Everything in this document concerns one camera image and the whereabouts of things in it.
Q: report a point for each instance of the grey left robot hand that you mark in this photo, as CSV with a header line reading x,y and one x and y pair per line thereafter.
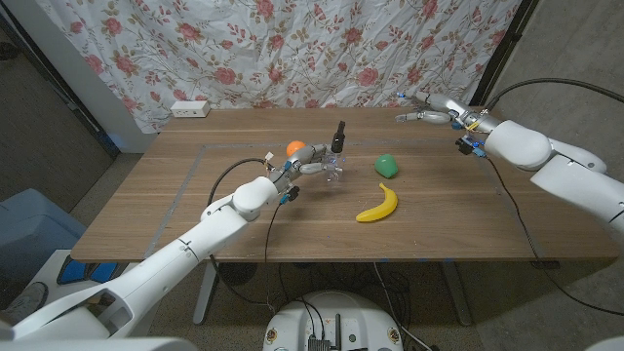
x,y
304,156

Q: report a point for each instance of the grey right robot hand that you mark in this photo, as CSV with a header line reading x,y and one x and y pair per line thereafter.
x,y
448,105

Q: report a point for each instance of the clear spray bottle black cap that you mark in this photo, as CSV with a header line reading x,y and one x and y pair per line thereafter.
x,y
338,139

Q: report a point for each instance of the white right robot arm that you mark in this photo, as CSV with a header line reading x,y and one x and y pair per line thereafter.
x,y
517,144

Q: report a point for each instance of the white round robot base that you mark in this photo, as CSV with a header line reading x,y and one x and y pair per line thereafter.
x,y
336,326

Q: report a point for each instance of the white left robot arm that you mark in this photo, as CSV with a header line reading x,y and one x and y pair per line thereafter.
x,y
195,244

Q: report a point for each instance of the orange toy ball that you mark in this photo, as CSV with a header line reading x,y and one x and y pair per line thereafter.
x,y
294,146

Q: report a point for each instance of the yellow toy banana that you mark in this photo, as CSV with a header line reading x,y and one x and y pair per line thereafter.
x,y
385,207

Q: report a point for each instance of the black backdrop stand pole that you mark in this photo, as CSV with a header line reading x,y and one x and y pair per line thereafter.
x,y
502,51

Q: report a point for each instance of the floral curtain backdrop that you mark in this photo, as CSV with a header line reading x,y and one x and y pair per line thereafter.
x,y
292,49

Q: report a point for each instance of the white power strip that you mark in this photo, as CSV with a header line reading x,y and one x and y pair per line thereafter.
x,y
190,109

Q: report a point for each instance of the black round disc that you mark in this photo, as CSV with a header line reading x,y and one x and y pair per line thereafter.
x,y
237,274

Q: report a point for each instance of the white table leg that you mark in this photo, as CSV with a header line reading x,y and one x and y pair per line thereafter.
x,y
205,292
458,297

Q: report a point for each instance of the blue plastic bin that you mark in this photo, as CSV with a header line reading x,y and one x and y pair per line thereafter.
x,y
34,229

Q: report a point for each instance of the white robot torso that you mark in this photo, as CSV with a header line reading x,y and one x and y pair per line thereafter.
x,y
97,345

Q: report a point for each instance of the white stand with blue pads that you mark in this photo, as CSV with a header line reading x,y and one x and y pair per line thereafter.
x,y
46,270

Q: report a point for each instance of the grey shoe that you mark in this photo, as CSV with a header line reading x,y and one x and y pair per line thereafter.
x,y
29,300

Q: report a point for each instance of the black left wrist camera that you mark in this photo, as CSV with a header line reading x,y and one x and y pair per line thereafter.
x,y
293,193

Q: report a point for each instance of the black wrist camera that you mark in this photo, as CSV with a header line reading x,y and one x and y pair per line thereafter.
x,y
293,193
464,146

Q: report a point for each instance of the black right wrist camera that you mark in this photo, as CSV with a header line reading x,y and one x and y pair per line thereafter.
x,y
464,146

